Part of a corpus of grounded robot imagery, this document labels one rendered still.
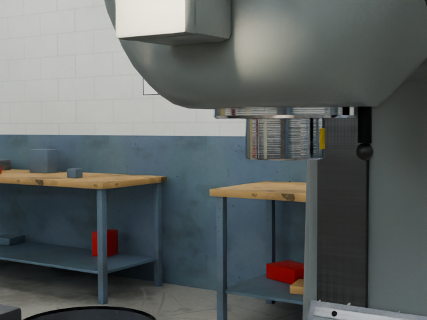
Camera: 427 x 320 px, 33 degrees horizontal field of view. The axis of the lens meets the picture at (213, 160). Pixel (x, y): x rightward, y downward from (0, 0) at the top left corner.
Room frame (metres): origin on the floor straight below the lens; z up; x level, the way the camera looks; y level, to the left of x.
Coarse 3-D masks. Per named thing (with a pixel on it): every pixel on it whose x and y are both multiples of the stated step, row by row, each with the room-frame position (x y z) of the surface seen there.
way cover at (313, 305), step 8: (312, 304) 0.81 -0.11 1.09; (320, 304) 0.81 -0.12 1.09; (328, 304) 0.80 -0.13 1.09; (336, 304) 0.80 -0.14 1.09; (312, 312) 0.81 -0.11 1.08; (320, 312) 0.80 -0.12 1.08; (328, 312) 0.80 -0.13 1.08; (336, 312) 0.79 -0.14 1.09; (344, 312) 0.79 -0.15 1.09; (352, 312) 0.79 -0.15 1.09; (360, 312) 0.78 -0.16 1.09; (368, 312) 0.78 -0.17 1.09; (376, 312) 0.77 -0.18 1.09; (384, 312) 0.77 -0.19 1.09; (392, 312) 0.76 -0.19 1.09
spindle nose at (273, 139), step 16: (256, 128) 0.41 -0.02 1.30; (272, 128) 0.40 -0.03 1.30; (288, 128) 0.40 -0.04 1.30; (304, 128) 0.40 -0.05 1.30; (256, 144) 0.41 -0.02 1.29; (272, 144) 0.40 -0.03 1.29; (288, 144) 0.40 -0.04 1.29; (304, 144) 0.40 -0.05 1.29; (272, 160) 0.41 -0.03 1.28; (288, 160) 0.40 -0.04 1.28
